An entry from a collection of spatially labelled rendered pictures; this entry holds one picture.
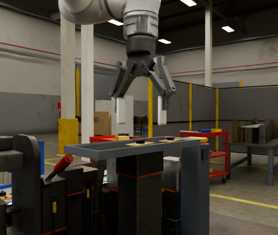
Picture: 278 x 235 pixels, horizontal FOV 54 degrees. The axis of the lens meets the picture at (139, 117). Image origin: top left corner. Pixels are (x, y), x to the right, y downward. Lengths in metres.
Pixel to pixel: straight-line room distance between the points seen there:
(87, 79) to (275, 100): 4.94
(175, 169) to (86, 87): 4.04
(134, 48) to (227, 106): 7.55
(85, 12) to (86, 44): 4.35
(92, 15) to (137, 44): 0.16
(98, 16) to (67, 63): 7.48
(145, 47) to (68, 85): 7.53
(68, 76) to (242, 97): 4.96
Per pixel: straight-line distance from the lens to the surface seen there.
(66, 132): 8.06
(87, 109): 4.96
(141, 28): 0.69
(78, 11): 0.76
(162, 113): 0.66
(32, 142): 0.63
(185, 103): 6.55
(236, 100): 8.10
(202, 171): 0.90
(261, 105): 7.92
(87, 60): 5.05
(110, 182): 0.92
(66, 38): 8.39
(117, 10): 0.74
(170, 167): 1.08
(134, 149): 0.60
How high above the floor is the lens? 1.24
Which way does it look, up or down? 1 degrees down
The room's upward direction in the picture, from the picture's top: straight up
